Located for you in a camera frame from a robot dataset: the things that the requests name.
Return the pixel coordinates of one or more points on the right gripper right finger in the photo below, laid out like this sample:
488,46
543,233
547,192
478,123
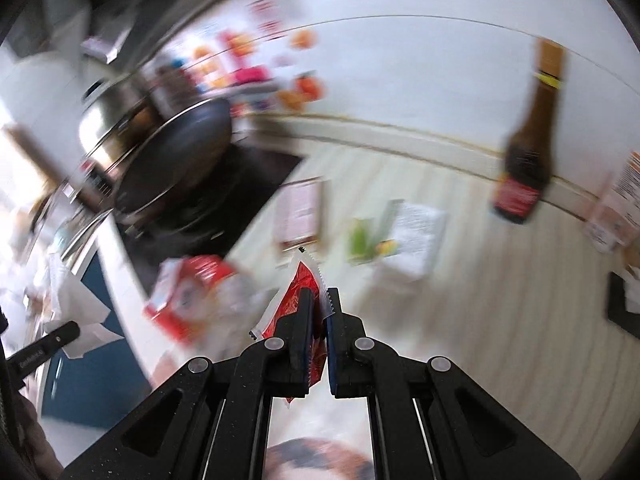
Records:
430,420

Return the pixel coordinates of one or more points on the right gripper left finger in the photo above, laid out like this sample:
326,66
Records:
208,420

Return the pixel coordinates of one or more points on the red snack wrapper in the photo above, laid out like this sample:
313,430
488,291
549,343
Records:
297,315

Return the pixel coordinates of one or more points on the blue kitchen cabinet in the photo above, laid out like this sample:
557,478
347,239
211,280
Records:
97,390

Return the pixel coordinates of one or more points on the red white packaging bag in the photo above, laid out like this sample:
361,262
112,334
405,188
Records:
194,296

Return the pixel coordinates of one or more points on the green white paper packet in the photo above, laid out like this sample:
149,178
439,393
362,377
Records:
403,242

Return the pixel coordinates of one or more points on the black gas stove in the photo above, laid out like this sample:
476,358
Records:
211,218

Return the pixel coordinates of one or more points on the pink framed card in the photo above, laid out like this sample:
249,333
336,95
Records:
299,213

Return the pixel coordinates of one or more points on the dark soy sauce bottle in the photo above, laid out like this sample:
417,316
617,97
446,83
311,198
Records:
527,162

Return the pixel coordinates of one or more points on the black frying pan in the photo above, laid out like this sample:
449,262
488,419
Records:
177,157

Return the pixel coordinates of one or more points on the steel pot with lid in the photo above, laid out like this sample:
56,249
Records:
118,116

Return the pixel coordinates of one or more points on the colourful wall stickers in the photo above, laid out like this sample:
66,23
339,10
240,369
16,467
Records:
247,49

